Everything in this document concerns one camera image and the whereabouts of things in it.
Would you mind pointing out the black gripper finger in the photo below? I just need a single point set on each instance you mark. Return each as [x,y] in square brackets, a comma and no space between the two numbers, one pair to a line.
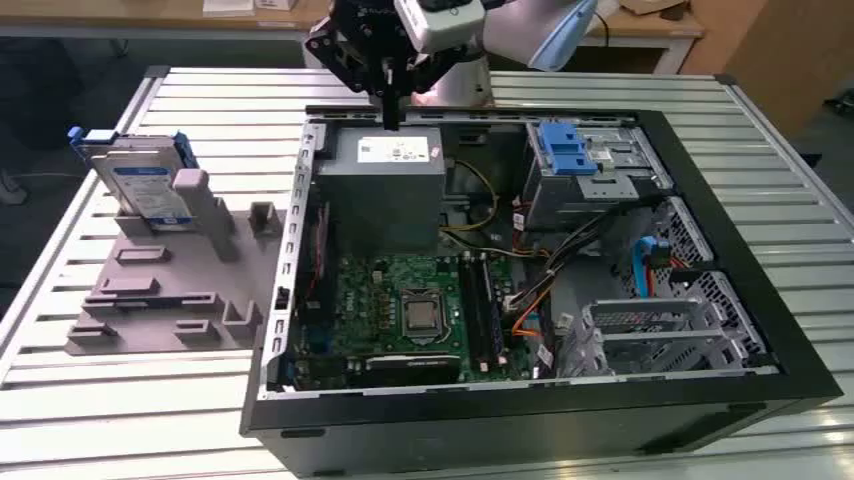
[433,67]
[336,55]

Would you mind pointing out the hard disk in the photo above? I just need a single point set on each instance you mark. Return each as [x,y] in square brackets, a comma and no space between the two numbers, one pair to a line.
[143,185]

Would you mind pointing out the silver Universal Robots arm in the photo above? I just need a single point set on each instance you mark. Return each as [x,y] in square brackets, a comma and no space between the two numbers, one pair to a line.
[460,85]

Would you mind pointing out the metal disk bay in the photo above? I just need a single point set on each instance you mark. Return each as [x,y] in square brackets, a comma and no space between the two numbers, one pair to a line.
[660,336]

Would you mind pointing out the small white box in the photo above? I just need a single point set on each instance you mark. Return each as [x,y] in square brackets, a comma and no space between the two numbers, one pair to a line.
[276,4]

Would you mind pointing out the white paper sheet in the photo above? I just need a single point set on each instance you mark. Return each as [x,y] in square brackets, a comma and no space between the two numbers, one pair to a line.
[227,6]

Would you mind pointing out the blue drive latch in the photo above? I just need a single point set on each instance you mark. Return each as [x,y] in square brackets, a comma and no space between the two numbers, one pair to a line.
[567,150]

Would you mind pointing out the grey power supply unit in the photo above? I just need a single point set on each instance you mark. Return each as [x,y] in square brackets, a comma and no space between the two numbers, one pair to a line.
[380,210]

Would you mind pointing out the brown cardboard piece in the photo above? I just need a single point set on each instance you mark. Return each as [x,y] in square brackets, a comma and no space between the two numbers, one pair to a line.
[650,7]

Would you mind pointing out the metal optical drive cage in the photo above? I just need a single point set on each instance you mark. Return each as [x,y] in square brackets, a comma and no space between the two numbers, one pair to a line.
[600,192]

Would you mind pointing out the wooden desk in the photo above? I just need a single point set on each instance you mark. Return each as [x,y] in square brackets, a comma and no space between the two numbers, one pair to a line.
[100,17]

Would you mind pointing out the green motherboard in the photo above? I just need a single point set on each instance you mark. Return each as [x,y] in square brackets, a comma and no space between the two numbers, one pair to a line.
[373,280]

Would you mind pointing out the CPU socket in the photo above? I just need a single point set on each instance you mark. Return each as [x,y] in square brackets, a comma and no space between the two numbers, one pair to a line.
[423,294]

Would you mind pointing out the black RAM slot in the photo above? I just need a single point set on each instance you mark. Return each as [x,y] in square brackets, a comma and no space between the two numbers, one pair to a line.
[489,300]
[473,310]

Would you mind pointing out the grey parts rack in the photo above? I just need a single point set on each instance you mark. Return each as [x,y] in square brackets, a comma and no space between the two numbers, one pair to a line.
[173,260]

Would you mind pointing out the silver CPU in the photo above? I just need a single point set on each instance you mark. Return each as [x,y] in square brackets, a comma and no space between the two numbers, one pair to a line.
[421,316]

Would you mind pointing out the wooden cabinet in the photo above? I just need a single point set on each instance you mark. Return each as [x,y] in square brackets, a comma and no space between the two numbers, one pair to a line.
[780,60]

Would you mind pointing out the black graphics card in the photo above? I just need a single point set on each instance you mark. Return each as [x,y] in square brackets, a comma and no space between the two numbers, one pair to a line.
[407,366]

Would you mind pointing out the black PC case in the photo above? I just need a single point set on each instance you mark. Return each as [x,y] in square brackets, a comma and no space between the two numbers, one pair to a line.
[467,440]

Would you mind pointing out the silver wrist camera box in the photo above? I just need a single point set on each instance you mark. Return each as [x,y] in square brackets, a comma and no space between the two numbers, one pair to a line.
[440,25]

